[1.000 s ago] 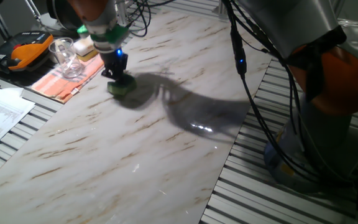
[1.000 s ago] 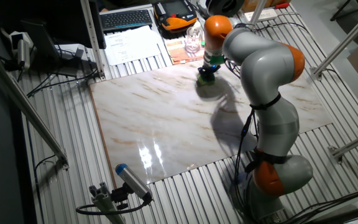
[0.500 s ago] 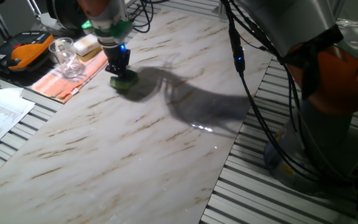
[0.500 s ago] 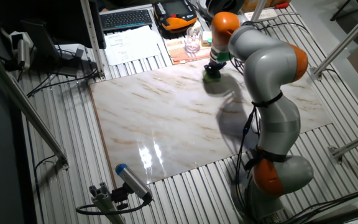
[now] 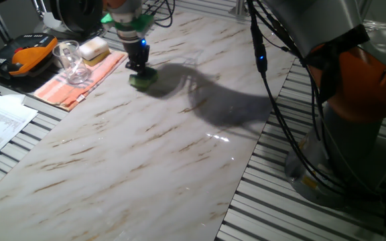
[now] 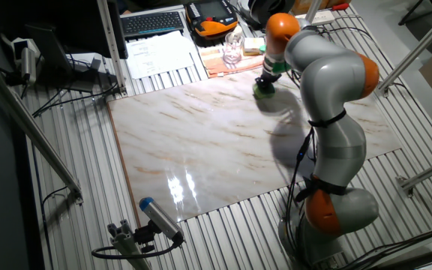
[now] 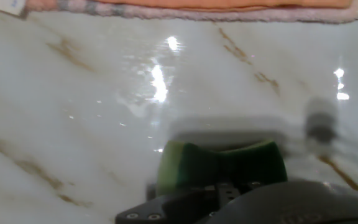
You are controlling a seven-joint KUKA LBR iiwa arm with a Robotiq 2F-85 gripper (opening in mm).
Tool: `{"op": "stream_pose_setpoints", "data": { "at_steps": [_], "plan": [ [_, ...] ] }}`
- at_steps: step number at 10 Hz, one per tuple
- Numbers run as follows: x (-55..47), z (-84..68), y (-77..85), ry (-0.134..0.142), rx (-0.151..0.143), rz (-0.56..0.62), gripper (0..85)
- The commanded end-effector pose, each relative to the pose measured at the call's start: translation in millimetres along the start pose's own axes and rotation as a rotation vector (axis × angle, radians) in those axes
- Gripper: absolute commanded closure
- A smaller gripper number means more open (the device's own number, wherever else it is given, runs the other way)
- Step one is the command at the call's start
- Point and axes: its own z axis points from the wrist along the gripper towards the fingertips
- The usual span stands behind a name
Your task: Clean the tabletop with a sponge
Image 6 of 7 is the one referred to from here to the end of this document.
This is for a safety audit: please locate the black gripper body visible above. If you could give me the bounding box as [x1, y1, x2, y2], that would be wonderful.
[257, 72, 283, 86]

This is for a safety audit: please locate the green sponge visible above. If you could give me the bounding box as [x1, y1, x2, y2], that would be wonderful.
[252, 82, 277, 101]

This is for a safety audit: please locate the white yellow sponge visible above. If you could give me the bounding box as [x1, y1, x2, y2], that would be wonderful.
[242, 36, 266, 56]

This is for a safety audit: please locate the clear glass beaker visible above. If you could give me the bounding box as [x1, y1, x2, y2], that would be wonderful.
[222, 31, 245, 65]

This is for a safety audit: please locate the orange striped cloth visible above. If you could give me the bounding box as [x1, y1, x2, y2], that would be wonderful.
[199, 44, 265, 79]

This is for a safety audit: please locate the black round fan housing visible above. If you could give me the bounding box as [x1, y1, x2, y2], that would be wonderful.
[246, 0, 296, 26]

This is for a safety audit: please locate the orange black teach pendant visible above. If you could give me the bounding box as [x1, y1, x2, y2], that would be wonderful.
[184, 0, 239, 38]

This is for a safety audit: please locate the brown cardboard box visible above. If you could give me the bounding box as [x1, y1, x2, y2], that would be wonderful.
[290, 0, 352, 16]

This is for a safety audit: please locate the white power strip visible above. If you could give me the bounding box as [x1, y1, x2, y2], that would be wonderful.
[296, 10, 336, 27]

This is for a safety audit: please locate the printed white paper sheet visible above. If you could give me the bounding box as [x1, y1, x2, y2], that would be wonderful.
[125, 30, 196, 80]

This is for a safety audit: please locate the black keyboard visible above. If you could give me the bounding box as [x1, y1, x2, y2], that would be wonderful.
[121, 10, 185, 38]

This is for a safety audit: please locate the black computer monitor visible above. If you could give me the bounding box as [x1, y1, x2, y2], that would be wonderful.
[0, 0, 129, 61]

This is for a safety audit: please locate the black monitor stand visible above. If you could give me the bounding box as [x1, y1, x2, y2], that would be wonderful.
[25, 24, 103, 94]

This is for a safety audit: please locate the black wrist cable bundle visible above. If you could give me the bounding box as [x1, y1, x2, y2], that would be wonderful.
[286, 69, 303, 89]

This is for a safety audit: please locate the black cable with inline connector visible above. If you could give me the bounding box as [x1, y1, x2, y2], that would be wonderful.
[285, 127, 317, 260]

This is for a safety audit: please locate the aluminium frame beam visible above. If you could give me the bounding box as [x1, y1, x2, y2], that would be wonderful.
[0, 52, 85, 206]
[395, 152, 432, 199]
[376, 2, 432, 98]
[95, 0, 128, 97]
[304, 0, 323, 23]

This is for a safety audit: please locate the silver camera with blue cap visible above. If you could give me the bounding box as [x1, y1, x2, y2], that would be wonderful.
[139, 196, 186, 245]

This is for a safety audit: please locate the aluminium camera mount profile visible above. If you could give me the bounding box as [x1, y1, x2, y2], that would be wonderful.
[106, 219, 153, 270]

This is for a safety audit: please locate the black floor cable bundle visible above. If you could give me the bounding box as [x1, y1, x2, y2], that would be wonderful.
[331, 220, 432, 270]

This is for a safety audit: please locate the black camera cable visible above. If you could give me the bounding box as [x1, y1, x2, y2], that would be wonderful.
[91, 239, 184, 260]

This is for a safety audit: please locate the grey camera on mount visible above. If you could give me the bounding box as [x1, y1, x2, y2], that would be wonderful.
[11, 37, 39, 86]

